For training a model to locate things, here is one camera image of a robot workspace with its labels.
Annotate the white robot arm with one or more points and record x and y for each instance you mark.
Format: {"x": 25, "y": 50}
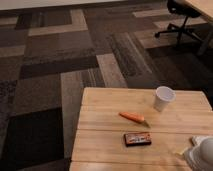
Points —
{"x": 200, "y": 157}

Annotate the orange carrot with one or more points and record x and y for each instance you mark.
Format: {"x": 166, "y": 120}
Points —
{"x": 134, "y": 117}

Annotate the white paper cup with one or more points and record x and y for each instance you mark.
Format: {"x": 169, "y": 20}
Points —
{"x": 163, "y": 96}

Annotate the dark snack bar packet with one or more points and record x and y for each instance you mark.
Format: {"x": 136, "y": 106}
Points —
{"x": 137, "y": 139}

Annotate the white sponge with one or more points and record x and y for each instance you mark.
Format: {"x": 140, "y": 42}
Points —
{"x": 196, "y": 140}

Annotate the light wooden desk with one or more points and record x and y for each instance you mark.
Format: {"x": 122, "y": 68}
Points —
{"x": 205, "y": 7}

